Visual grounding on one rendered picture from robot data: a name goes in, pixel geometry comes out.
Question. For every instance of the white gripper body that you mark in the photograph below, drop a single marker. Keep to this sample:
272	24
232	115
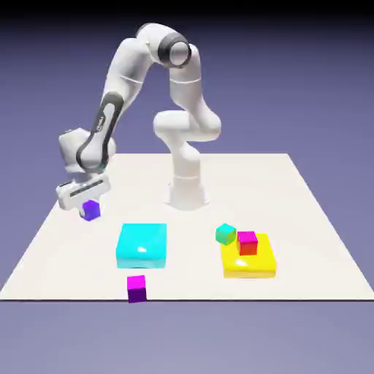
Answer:
73	195

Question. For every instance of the small purple cube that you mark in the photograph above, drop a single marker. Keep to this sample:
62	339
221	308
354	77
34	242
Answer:
91	210

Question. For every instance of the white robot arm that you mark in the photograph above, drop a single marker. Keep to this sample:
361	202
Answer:
187	87

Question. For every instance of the small magenta cube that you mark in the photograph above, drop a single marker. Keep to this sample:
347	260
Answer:
136	287

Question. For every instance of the small green cube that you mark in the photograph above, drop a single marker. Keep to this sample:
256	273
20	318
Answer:
225	233

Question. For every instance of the small red cube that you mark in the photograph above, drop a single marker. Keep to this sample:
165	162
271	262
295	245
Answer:
247	244

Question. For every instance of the large cyan box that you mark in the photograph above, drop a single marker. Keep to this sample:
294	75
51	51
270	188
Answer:
141	244

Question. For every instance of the large yellow box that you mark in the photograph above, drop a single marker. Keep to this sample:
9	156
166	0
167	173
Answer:
251	263

